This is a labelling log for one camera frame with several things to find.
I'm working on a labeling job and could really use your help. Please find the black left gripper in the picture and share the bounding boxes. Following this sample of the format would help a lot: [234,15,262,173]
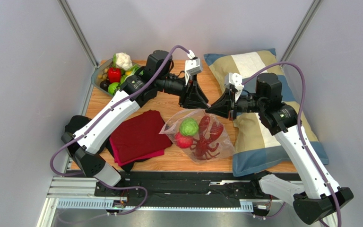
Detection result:
[156,74,209,111]

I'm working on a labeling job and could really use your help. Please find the green custard apple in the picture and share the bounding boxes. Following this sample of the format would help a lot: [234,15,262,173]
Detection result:
[179,118,199,136]

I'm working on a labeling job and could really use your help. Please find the clear zip top bag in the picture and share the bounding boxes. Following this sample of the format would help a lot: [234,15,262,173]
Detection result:
[159,109,235,163]

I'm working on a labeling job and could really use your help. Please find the red toy lobster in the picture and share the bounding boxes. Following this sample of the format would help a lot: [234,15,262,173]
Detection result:
[190,115,224,161]

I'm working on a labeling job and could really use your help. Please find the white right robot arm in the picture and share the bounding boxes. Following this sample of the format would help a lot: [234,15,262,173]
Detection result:
[207,73,354,225]

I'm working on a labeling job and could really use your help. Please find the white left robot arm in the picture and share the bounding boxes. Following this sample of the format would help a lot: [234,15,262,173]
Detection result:
[61,50,208,187]

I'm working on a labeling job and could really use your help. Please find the blue beige checked pillow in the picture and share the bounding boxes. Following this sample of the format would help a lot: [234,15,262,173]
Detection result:
[204,48,329,176]

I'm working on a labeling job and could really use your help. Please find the dark red folded cloth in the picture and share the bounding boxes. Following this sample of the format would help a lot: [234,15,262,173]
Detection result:
[109,110,172,162]

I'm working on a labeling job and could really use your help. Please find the pink folded cloth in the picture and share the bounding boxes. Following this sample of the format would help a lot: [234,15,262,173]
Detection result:
[108,139,164,166]

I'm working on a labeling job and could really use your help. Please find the white green cabbage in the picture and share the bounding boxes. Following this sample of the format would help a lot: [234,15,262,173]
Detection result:
[120,64,141,83]

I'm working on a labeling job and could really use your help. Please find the white cauliflower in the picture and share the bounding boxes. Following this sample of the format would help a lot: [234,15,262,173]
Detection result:
[112,52,133,71]

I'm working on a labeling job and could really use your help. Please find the green lime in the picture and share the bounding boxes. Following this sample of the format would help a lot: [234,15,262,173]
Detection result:
[107,82,121,95]

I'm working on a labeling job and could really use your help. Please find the red bell pepper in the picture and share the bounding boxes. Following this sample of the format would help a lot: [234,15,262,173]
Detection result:
[107,67,122,83]

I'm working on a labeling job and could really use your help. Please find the dark eggplant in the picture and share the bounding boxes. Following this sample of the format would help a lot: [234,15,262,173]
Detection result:
[99,80,111,92]

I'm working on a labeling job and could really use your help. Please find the black folded cloth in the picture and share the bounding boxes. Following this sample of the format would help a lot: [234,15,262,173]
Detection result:
[106,138,147,172]

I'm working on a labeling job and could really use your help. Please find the black cap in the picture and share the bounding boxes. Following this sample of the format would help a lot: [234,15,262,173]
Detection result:
[62,115,92,144]

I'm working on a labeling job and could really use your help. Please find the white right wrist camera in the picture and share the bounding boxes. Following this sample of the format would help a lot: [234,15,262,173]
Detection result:
[224,72,244,102]

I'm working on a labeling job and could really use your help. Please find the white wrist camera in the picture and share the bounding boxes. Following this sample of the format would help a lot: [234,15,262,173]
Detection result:
[184,50,203,85]
[224,72,244,102]

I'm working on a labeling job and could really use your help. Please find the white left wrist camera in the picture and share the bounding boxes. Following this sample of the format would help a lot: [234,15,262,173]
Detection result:
[184,50,203,85]

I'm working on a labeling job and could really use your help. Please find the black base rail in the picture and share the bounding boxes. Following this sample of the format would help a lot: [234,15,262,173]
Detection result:
[90,171,282,208]

